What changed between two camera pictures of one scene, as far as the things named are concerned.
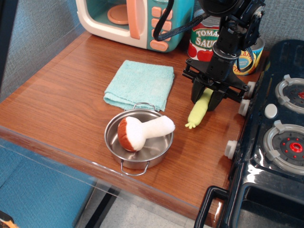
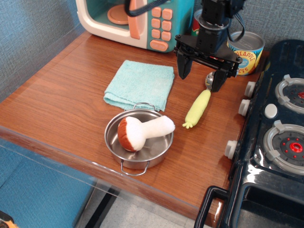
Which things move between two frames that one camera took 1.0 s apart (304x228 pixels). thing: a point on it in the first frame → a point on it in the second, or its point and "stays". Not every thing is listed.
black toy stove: (265, 162) stays
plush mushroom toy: (132, 133) stays
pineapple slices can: (249, 59) stays
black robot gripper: (216, 73) → (209, 47)
